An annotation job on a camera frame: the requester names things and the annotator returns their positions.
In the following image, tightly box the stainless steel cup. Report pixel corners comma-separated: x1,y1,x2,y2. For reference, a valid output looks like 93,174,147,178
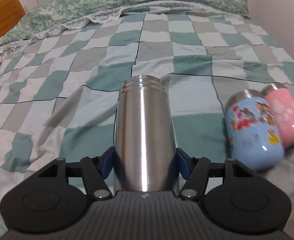
114,75,178,192

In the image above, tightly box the pink cup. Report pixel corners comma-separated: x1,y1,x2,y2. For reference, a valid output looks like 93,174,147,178
261,82,294,149

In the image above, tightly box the blue cartoon cup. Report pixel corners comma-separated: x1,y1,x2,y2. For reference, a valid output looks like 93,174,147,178
225,89,285,171

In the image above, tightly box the checkered green bed sheet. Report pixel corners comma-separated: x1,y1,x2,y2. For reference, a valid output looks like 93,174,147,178
0,5,294,236

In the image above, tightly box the green floral quilt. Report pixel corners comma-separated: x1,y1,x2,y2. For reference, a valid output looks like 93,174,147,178
0,0,249,46

